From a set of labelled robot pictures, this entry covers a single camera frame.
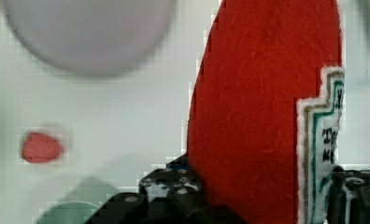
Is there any large red strawberry toy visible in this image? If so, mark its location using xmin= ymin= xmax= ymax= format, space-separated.
xmin=21 ymin=132 xmax=64 ymax=163

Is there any grey round plate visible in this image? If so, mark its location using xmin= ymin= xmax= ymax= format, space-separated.
xmin=1 ymin=0 xmax=176 ymax=76

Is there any green mug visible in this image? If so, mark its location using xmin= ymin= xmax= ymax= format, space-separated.
xmin=35 ymin=176 xmax=121 ymax=224

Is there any red plush ketchup bottle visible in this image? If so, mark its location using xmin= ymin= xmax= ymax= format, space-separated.
xmin=187 ymin=0 xmax=341 ymax=224

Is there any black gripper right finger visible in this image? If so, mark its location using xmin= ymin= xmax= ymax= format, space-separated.
xmin=327 ymin=166 xmax=370 ymax=224

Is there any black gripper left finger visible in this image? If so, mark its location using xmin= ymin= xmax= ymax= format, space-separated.
xmin=138 ymin=154 xmax=206 ymax=215

